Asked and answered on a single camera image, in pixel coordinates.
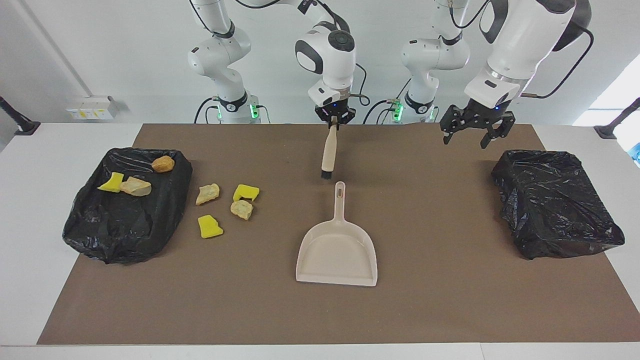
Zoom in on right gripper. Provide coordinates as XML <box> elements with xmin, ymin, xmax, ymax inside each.
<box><xmin>314</xmin><ymin>99</ymin><xmax>357</xmax><ymax>126</ymax></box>

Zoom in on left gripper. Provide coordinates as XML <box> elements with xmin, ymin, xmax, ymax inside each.
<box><xmin>439</xmin><ymin>97</ymin><xmax>517</xmax><ymax>150</ymax></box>

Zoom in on cream hand brush black bristles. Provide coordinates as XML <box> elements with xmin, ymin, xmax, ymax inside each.
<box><xmin>320</xmin><ymin>117</ymin><xmax>341</xmax><ymax>181</ymax></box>

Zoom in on black bag-lined bin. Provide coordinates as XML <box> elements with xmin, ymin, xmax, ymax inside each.
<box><xmin>491</xmin><ymin>149</ymin><xmax>626</xmax><ymax>260</ymax></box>
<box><xmin>62</xmin><ymin>147</ymin><xmax>194</xmax><ymax>265</ymax></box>

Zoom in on yellow sponge piece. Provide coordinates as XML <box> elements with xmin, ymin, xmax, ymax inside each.
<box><xmin>232</xmin><ymin>184</ymin><xmax>261</xmax><ymax>203</ymax></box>
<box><xmin>97</xmin><ymin>172</ymin><xmax>125</xmax><ymax>194</ymax></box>
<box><xmin>197</xmin><ymin>214</ymin><xmax>225</xmax><ymax>240</ymax></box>

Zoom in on beige sponge chunk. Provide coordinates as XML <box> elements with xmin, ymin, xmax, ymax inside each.
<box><xmin>119</xmin><ymin>176</ymin><xmax>152</xmax><ymax>197</ymax></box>
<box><xmin>195</xmin><ymin>183</ymin><xmax>221</xmax><ymax>206</ymax></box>
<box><xmin>230</xmin><ymin>200</ymin><xmax>254</xmax><ymax>221</ymax></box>

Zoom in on black stand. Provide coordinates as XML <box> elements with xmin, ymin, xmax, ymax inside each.
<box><xmin>593</xmin><ymin>97</ymin><xmax>640</xmax><ymax>140</ymax></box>
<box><xmin>0</xmin><ymin>95</ymin><xmax>41</xmax><ymax>136</ymax></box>

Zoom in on cream plastic dustpan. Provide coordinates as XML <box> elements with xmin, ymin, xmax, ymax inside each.
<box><xmin>295</xmin><ymin>181</ymin><xmax>379</xmax><ymax>288</ymax></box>

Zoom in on black cable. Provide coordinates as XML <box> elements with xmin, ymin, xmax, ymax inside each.
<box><xmin>362</xmin><ymin>98</ymin><xmax>402</xmax><ymax>125</ymax></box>
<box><xmin>348</xmin><ymin>62</ymin><xmax>372</xmax><ymax>107</ymax></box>
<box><xmin>193</xmin><ymin>97</ymin><xmax>221</xmax><ymax>125</ymax></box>
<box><xmin>520</xmin><ymin>25</ymin><xmax>596</xmax><ymax>100</ymax></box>

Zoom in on white wall socket box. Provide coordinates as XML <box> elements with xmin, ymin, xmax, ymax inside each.
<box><xmin>66</xmin><ymin>95</ymin><xmax>119</xmax><ymax>121</ymax></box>

